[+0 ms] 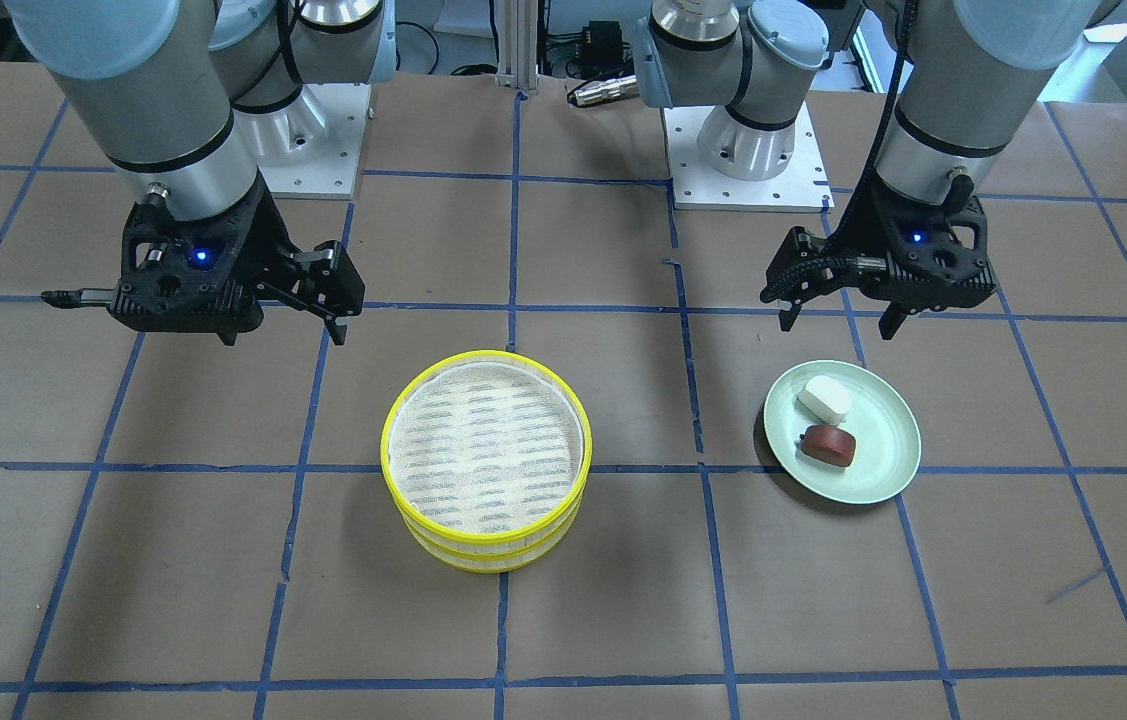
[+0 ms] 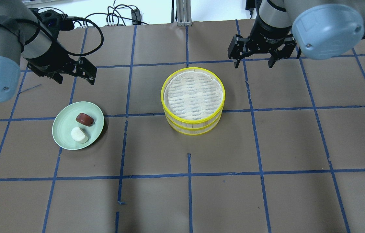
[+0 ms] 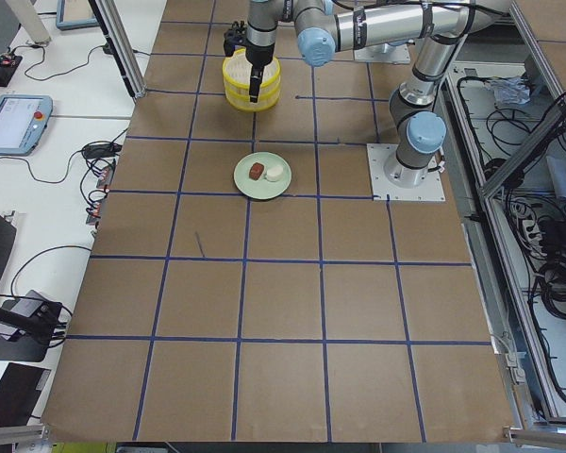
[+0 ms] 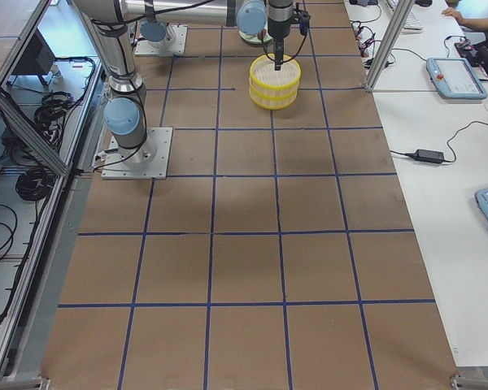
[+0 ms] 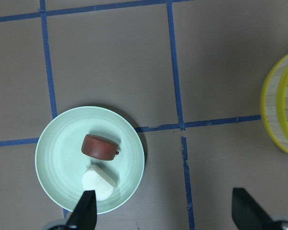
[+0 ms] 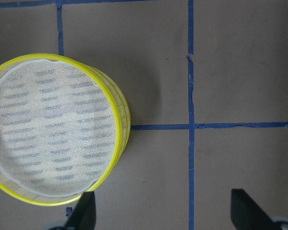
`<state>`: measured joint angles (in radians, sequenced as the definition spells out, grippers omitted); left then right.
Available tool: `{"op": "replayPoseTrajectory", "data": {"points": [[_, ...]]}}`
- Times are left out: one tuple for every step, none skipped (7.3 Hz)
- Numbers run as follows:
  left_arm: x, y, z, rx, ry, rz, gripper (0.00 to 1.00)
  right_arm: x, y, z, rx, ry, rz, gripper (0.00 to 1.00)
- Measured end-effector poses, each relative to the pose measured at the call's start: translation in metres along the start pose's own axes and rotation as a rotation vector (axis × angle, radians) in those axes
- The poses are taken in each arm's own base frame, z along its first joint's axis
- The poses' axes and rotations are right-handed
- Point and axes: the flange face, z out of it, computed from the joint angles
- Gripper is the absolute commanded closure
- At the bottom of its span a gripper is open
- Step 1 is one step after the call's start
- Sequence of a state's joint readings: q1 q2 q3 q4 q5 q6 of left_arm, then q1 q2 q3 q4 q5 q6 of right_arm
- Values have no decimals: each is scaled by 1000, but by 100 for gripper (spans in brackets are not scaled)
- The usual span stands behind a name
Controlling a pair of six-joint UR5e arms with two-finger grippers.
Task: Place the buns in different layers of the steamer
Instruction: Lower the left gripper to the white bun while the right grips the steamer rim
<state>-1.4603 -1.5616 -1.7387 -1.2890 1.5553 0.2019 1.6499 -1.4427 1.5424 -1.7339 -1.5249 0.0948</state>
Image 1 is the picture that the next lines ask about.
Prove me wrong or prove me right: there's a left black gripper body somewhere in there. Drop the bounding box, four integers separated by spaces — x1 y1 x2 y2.
761 174 997 313

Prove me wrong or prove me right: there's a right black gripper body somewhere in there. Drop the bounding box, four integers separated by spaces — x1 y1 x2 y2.
109 184 295 336

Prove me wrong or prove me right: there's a white bun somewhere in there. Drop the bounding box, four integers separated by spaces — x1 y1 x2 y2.
797 374 854 427

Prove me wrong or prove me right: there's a yellow steamer layer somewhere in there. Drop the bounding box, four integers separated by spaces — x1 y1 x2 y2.
403 498 582 574
380 350 592 544

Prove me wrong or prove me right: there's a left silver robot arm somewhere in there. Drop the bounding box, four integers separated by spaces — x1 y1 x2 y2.
633 1 1127 340

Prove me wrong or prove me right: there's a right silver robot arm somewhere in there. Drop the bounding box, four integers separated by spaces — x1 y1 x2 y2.
6 1 397 345

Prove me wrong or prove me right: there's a light green plate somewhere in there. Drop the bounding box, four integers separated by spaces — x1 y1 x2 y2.
761 359 921 505

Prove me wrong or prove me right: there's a brown bun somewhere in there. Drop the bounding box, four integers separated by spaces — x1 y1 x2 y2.
799 423 857 468

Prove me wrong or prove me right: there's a silver cylindrical connector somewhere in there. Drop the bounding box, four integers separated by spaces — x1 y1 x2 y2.
566 75 639 108

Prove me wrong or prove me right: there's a black power adapter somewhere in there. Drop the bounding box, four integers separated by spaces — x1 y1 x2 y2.
576 20 624 70

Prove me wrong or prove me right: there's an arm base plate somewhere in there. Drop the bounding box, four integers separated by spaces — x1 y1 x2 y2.
237 83 374 201
662 105 836 213

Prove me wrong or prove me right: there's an aluminium frame post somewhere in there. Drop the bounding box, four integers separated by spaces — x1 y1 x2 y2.
491 0 544 95

